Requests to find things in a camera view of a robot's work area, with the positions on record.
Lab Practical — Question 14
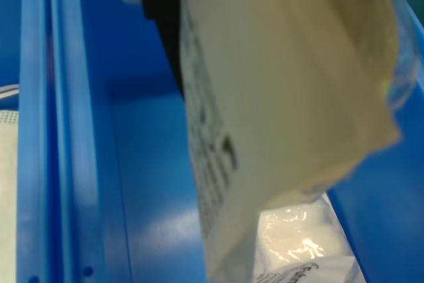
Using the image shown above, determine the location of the white printed medical packet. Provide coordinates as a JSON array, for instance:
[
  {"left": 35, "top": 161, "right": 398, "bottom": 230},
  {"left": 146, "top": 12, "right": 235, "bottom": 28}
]
[{"left": 178, "top": 0, "right": 423, "bottom": 281}]

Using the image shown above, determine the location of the clear bagged white packet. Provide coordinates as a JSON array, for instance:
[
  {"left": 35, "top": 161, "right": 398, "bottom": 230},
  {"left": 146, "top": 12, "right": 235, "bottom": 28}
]
[{"left": 253, "top": 193, "right": 369, "bottom": 283}]

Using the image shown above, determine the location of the white face mask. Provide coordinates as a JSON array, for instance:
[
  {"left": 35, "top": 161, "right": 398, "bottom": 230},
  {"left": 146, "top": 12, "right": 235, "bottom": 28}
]
[{"left": 0, "top": 85, "right": 21, "bottom": 283}]

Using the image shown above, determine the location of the blue bin with clear bags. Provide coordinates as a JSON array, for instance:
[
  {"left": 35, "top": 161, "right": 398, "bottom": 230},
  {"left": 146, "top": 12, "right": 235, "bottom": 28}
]
[{"left": 49, "top": 0, "right": 424, "bottom": 283}]

